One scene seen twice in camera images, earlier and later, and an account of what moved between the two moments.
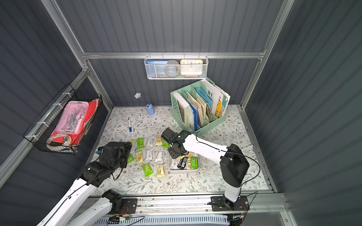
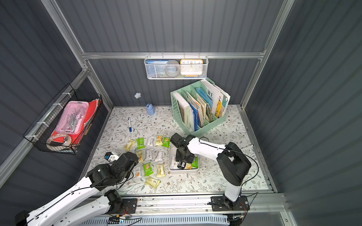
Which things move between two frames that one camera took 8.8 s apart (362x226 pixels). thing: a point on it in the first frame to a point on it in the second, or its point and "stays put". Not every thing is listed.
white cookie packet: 150,141 stays put
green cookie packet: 140,143 stays put
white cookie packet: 149,155 stays put
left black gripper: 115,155 to 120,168
